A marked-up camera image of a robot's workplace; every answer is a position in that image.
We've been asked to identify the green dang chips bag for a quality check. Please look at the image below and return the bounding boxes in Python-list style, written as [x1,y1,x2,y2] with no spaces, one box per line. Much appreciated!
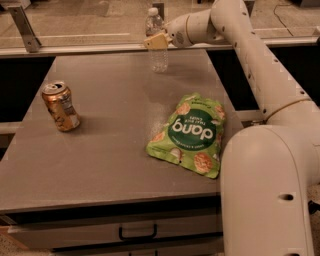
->
[146,93,226,179]

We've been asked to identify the dented orange soda can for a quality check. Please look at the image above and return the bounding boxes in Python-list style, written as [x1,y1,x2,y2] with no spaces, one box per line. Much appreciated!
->
[41,81,80,132]

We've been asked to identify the grey upper drawer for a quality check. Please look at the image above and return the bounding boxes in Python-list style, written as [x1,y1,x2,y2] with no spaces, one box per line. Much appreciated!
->
[8,213,222,249]

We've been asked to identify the black drawer handle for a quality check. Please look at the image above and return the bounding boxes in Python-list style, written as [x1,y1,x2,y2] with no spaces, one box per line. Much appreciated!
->
[118,224,158,241]

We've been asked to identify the grey lower drawer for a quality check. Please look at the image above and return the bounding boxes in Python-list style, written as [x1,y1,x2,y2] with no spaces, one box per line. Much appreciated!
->
[50,237,224,256]

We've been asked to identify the left metal railing bracket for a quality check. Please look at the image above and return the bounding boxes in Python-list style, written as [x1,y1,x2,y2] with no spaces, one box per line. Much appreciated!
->
[8,6,42,53]

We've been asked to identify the clear plastic water bottle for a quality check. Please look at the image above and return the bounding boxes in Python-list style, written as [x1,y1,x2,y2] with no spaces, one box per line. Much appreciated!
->
[144,7,168,73]

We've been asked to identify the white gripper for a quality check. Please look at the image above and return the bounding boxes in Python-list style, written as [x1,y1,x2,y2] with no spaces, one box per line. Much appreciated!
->
[143,14,192,50]

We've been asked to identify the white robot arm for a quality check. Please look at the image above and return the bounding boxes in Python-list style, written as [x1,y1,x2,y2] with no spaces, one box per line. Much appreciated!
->
[144,0,320,256]

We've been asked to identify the horizontal metal rail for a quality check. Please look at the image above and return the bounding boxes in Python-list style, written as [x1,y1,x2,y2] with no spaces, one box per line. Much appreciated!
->
[0,36,318,59]

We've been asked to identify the grey drawer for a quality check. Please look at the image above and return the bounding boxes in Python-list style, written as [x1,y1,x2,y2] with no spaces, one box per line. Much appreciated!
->
[8,213,222,249]
[50,237,224,256]

